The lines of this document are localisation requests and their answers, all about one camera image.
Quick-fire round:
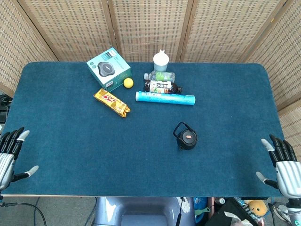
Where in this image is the light blue cylindrical tube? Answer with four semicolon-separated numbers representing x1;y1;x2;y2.
135;91;197;106

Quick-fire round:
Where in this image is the teal speaker product box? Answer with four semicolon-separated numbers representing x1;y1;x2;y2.
86;47;132;92

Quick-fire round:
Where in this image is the woven rattan screen panel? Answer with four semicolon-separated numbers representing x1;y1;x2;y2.
107;0;195;63
244;0;301;186
17;0;120;62
0;0;58;97
181;0;289;64

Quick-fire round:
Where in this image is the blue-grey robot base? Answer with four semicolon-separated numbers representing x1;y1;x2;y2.
94;196;196;226

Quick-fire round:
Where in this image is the black floor cable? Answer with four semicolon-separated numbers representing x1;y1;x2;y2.
0;202;49;226

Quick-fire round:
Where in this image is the white sippy cup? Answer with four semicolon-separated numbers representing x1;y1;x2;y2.
153;49;170;72

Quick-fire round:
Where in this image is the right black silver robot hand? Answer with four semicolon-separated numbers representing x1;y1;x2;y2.
255;134;301;205

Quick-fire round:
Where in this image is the dark tea drink bottle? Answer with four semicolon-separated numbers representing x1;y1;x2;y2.
143;80;183;94

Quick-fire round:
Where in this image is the blue felt table mat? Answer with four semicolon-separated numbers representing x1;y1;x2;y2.
2;61;297;198

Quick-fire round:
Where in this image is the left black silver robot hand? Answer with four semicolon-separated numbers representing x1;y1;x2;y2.
0;127;40;191

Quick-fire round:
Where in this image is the black bag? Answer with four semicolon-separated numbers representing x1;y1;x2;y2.
206;197;266;226

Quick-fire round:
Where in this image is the black round container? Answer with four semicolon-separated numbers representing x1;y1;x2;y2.
173;121;198;151

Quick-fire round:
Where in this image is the black electronic equipment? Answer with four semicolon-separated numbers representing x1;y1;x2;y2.
0;93;13;123

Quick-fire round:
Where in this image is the gold red snack packet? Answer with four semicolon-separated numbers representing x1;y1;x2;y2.
94;88;131;118

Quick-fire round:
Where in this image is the clear bottle green label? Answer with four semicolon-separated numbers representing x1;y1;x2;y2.
143;70;176;82

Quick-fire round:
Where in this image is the yellow plush toy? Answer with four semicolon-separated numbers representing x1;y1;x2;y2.
248;200;268;216

